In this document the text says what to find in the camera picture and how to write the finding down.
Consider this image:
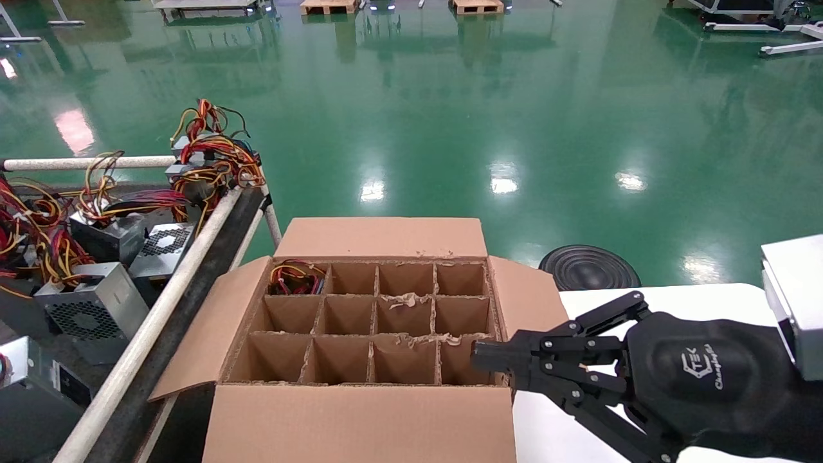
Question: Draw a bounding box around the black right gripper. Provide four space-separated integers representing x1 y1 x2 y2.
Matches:
471 291 823 463

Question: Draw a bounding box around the brown cardboard box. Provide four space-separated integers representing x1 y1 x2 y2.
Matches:
149 217 570 463

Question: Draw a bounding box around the grey power supply with wires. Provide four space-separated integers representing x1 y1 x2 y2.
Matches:
165 138 266 213
0 336 94 428
170 98 249 152
269 260 327 296

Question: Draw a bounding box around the black round ribbed disc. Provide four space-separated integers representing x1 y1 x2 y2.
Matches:
538 244 642 293

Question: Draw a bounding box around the cardboard cell divider grid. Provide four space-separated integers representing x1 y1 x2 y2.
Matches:
225 260 509 385

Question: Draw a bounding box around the wooden pallet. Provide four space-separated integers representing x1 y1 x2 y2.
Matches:
449 0 505 15
299 0 361 16

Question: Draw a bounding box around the white stand leg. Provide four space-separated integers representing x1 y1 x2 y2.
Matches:
760 39 823 57

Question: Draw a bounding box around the dark machine on wheels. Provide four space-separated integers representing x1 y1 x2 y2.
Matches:
669 0 812 20

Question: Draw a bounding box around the power supply with hexagonal grille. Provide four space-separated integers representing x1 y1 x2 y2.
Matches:
129 222 197 280

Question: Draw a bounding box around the dark mesh-sided power supply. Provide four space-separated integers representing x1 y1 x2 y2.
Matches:
68 151 190 264

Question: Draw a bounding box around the silver power supply round grille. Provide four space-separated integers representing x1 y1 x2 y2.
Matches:
33 260 152 366

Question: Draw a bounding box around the grey metal table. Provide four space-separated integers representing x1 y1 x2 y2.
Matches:
151 0 274 23

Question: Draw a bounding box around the white stand foot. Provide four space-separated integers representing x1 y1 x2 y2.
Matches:
0 3 42 44
48 0 86 28

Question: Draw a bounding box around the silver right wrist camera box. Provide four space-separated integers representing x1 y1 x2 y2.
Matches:
761 235 823 381

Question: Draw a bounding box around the white stand frame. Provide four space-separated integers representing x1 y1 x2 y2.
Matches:
703 21 823 34

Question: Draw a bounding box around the white pipe frame cart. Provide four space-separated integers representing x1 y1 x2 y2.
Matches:
0 156 282 463

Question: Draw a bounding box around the dark power supply with wires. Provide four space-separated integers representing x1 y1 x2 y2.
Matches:
0 177 87 341

